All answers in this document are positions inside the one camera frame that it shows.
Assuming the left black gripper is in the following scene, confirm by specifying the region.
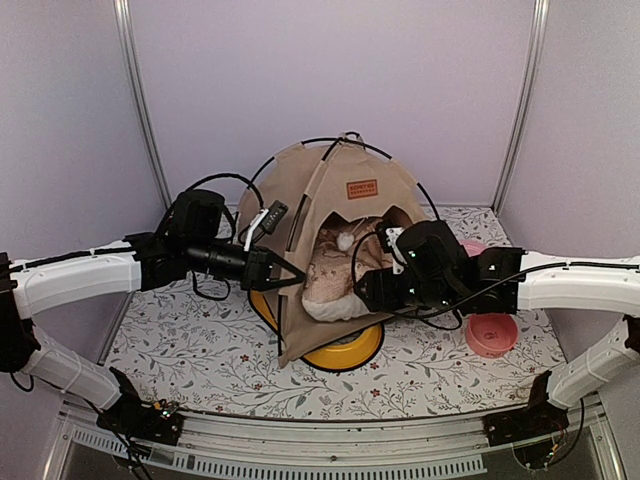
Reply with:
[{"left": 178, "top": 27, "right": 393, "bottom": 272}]
[{"left": 186, "top": 237, "right": 305, "bottom": 291}]

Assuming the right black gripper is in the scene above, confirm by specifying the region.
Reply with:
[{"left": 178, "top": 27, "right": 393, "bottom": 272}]
[{"left": 354, "top": 266, "right": 462, "bottom": 312}]

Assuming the brown patterned pet cushion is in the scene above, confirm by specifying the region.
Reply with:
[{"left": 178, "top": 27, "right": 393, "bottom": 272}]
[{"left": 302, "top": 207, "right": 411, "bottom": 322}]

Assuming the beige fabric pet tent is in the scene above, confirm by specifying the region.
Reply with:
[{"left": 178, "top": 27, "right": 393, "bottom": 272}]
[{"left": 256, "top": 132, "right": 429, "bottom": 367}]

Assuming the yellow double bowl holder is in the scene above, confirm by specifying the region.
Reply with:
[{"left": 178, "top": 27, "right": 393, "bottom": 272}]
[{"left": 247, "top": 291, "right": 385, "bottom": 373}]

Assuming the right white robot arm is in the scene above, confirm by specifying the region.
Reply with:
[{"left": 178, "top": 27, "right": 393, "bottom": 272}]
[{"left": 352, "top": 220, "right": 639, "bottom": 436}]

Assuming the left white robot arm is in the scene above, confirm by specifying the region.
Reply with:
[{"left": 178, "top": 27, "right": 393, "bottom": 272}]
[{"left": 1, "top": 188, "right": 305, "bottom": 434}]

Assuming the white pompom toy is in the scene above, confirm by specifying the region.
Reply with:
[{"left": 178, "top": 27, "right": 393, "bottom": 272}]
[{"left": 336, "top": 218, "right": 365, "bottom": 252}]

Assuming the pink flat plate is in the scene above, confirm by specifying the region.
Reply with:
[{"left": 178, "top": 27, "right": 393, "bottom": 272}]
[{"left": 459, "top": 239, "right": 487, "bottom": 257}]

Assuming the pink cat-ear bowl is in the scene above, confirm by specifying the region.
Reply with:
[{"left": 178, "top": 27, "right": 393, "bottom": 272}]
[{"left": 465, "top": 314, "right": 519, "bottom": 359}]

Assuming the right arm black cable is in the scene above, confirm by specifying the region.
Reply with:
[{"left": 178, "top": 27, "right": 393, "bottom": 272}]
[{"left": 349, "top": 229, "right": 640, "bottom": 331}]

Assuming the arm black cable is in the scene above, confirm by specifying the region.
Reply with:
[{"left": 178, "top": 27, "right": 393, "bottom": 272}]
[
  {"left": 349, "top": 229, "right": 640, "bottom": 331},
  {"left": 159, "top": 172, "right": 266, "bottom": 236}
]

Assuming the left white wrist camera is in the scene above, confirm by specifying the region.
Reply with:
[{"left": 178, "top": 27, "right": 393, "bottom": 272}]
[{"left": 242, "top": 200, "right": 289, "bottom": 251}]

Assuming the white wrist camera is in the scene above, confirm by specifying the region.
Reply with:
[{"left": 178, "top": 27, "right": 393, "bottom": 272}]
[
  {"left": 376, "top": 220, "right": 406, "bottom": 275},
  {"left": 242, "top": 200, "right": 289, "bottom": 251}
]

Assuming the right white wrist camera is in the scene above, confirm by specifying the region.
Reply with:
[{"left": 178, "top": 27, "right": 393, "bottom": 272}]
[{"left": 376, "top": 220, "right": 406, "bottom": 275}]

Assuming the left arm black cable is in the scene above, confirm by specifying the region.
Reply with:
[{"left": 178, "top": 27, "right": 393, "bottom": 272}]
[{"left": 159, "top": 172, "right": 266, "bottom": 236}]

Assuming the front aluminium table rail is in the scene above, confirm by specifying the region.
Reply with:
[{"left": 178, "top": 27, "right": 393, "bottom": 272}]
[{"left": 43, "top": 395, "right": 632, "bottom": 479}]

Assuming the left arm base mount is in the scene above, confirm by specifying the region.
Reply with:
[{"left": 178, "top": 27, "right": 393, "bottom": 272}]
[{"left": 96, "top": 367, "right": 184, "bottom": 446}]

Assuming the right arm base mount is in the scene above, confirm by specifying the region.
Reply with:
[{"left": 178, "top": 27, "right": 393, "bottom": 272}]
[{"left": 482, "top": 371, "right": 569, "bottom": 470}]

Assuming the left aluminium frame post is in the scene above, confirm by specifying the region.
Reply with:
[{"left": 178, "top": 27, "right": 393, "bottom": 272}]
[{"left": 113, "top": 0, "right": 172, "bottom": 208}]

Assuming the aluminium frame post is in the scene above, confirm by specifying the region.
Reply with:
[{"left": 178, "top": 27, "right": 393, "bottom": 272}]
[
  {"left": 113, "top": 0, "right": 172, "bottom": 208},
  {"left": 491, "top": 0, "right": 550, "bottom": 216}
]

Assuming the right aluminium frame post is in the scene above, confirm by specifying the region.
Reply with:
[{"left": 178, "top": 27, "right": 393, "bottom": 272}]
[{"left": 491, "top": 0, "right": 550, "bottom": 216}]

